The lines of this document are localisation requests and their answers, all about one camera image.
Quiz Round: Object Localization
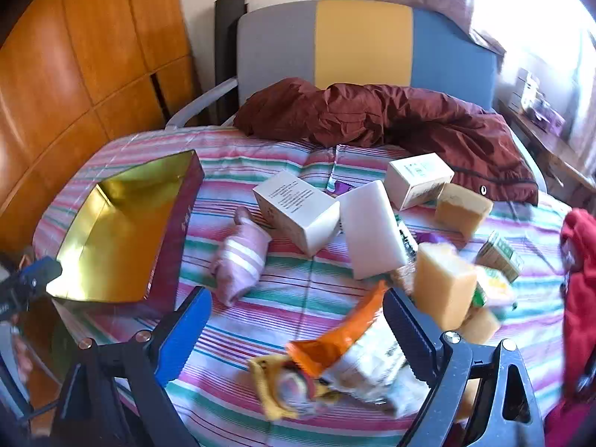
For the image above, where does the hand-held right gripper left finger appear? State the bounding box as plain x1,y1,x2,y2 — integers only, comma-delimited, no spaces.
50,286,213,447

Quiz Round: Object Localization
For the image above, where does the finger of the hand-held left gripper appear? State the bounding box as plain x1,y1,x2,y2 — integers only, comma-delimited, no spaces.
16,257,63,293

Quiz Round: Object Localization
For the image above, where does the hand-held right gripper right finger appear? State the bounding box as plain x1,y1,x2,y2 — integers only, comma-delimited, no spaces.
384,287,546,447

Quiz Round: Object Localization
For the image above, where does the orange and white snack packet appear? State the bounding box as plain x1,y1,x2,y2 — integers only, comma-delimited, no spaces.
286,279,431,417

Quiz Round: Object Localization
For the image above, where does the yellow sponge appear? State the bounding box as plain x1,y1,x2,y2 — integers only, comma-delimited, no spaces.
413,243,479,331
459,307,502,345
434,183,494,243

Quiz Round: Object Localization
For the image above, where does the maroon box with gold inside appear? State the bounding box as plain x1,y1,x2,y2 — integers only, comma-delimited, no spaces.
45,150,206,318

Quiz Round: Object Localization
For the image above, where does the pink striped sock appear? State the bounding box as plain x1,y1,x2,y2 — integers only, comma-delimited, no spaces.
209,206,273,307

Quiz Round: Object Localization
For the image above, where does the small yellow and white box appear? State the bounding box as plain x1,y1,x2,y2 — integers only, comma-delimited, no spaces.
472,267,517,311

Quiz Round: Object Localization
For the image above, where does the yellow snack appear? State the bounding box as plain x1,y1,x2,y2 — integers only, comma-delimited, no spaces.
248,353,345,422

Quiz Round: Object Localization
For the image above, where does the white foam block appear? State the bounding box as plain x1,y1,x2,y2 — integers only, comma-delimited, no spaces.
336,180,409,281

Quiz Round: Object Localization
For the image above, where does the small green and white box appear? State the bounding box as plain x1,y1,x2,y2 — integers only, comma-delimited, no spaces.
475,232,524,283

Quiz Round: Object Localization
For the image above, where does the white box with green print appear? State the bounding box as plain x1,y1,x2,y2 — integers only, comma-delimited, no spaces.
384,153,454,211

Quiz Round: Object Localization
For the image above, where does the white box with black text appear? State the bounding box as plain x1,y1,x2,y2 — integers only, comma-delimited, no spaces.
252,170,342,257

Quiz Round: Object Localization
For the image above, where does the person's left hand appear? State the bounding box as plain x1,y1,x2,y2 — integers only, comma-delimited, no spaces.
13,334,35,383

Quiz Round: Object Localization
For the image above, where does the striped bedsheet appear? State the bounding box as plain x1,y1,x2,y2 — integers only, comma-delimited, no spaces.
35,126,578,447

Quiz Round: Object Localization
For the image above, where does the red cloth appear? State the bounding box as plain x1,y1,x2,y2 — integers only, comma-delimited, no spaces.
545,209,596,410

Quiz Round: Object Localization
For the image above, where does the magenta cloth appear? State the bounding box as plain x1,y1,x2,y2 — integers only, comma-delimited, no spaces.
545,403,596,447

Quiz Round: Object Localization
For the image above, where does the wooden wardrobe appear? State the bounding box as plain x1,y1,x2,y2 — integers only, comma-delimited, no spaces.
0,0,202,252

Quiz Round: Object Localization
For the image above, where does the maroon jacket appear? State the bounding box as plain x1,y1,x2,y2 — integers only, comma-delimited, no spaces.
233,78,541,206

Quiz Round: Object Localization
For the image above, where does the wooden side desk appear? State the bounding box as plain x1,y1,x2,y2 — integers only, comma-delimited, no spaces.
498,98,596,210

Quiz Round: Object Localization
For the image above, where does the purple carton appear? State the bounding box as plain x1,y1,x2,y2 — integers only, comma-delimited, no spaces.
531,98,567,134

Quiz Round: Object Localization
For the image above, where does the grey yellow blue headboard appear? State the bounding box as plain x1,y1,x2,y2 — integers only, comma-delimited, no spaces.
237,0,501,112

